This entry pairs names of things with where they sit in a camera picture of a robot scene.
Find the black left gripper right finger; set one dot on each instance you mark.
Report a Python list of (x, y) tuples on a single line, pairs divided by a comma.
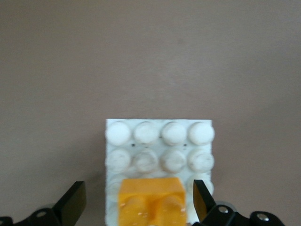
[(202, 202)]

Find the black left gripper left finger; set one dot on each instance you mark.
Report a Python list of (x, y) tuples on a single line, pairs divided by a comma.
[(73, 202)]

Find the yellow two-stud block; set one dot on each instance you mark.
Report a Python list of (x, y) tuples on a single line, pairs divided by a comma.
[(152, 195)]

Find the white studded base plate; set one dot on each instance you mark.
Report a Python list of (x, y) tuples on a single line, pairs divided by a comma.
[(160, 153)]

